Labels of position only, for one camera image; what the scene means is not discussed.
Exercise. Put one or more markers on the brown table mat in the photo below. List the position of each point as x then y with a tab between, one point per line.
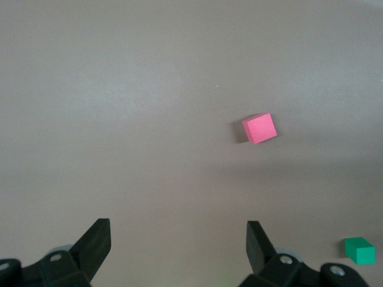
119	119

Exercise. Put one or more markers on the pinkish red foam cube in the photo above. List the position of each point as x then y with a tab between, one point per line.
260	128

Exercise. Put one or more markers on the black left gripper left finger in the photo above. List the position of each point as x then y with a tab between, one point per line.
92	248

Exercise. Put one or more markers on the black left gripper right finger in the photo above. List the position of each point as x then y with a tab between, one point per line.
257	245

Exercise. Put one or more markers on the green foam cube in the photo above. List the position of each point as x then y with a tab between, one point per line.
359	252

